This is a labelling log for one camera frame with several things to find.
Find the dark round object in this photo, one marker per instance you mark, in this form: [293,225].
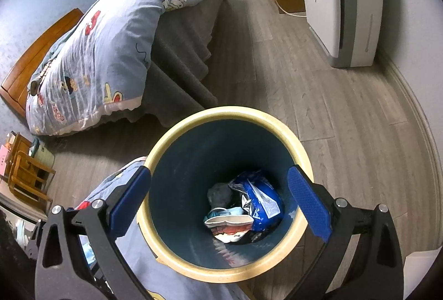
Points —
[34,87]

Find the blue snack wrapper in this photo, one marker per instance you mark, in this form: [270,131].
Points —
[266,203]

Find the wooden nightstand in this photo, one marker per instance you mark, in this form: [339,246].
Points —
[19,144]

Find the pink box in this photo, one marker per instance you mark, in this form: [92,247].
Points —
[3,160]

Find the white air purifier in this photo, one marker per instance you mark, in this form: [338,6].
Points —
[328,2]

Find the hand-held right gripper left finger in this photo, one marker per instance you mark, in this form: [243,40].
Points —
[131,196]

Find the grey bed skirt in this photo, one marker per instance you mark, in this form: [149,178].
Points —
[183,54]

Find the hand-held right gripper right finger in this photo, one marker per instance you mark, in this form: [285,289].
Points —
[308,203]

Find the wooden chair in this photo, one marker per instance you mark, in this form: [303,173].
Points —
[31,179]

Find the small pale waste bin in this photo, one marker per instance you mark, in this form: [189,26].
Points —
[43,154]

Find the red white packet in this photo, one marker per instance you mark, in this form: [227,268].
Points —
[228,227]

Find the cartoon printed duvet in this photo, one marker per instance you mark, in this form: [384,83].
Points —
[103,54]

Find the blue bin with yellow rim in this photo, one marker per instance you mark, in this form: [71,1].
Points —
[193,165]

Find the blue face mask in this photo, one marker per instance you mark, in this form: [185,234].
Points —
[228,213]

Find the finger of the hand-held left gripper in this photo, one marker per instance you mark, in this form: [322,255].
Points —
[34,237]

